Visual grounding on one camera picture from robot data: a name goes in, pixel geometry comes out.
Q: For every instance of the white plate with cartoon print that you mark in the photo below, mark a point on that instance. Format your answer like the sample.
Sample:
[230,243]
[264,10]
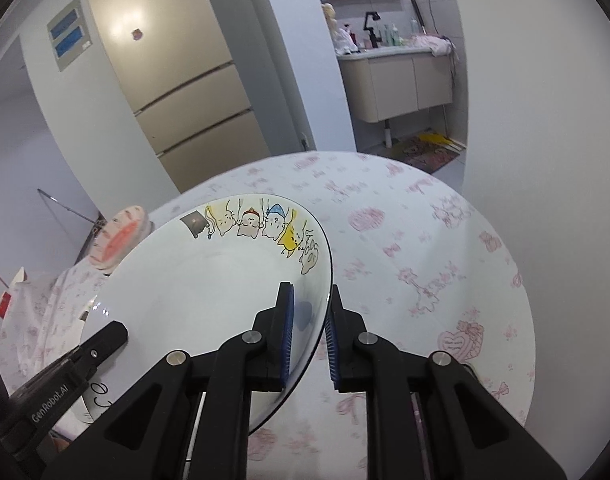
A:
[195,280]

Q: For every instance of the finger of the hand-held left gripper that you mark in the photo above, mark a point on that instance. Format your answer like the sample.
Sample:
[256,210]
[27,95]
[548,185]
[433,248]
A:
[102,345]

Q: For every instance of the black phone stand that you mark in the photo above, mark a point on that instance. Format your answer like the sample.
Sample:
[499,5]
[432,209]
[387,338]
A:
[371,30]

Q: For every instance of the grey wall panel blue windows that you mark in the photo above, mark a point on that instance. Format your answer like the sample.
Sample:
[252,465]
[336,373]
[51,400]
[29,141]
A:
[69,35]

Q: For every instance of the pink bowl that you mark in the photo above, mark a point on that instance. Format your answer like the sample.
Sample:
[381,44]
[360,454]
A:
[144,217]
[117,237]

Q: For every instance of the blonde doll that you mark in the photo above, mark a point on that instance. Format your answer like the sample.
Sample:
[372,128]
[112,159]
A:
[337,30]

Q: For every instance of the pink fridge sticker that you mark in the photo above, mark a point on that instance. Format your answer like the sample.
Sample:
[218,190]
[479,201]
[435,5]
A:
[137,35]

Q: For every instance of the pink floral tablecloth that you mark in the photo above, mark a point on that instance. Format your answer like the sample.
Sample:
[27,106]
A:
[410,260]

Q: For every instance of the plain white plate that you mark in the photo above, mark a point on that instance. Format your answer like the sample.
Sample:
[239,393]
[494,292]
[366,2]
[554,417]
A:
[92,400]

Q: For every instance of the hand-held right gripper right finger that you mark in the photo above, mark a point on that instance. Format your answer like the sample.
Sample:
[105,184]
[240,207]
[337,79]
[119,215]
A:
[332,350]

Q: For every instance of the pink cloth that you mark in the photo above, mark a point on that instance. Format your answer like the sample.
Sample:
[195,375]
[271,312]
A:
[435,44]

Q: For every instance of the beige refrigerator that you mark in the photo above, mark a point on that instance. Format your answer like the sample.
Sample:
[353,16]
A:
[175,75]

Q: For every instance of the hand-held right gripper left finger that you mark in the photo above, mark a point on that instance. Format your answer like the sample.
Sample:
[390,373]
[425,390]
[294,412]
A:
[287,330]

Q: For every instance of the metal folding rack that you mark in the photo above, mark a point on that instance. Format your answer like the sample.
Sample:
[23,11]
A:
[70,210]

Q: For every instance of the colourful bath mat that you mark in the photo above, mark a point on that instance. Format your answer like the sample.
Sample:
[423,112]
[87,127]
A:
[430,152]

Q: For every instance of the beige vanity cabinet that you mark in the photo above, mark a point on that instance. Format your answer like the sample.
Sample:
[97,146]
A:
[395,85]

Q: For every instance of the red and white cardboard box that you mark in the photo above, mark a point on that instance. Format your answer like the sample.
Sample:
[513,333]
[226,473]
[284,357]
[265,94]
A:
[12,295]

